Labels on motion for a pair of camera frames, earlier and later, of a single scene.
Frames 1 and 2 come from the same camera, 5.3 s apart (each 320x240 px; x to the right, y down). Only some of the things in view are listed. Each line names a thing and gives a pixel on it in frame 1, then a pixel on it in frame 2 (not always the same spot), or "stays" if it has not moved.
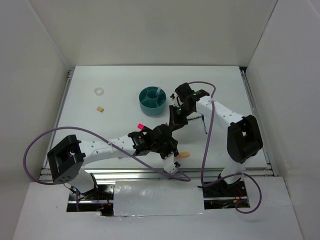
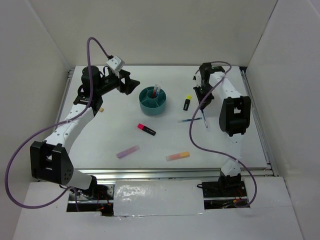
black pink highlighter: [141, 126] stays
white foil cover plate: [147, 198] stays
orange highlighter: [184, 154] stays
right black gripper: [175, 122] to [200, 97]
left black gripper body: [164, 149] to [110, 82]
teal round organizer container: [151, 105] stays
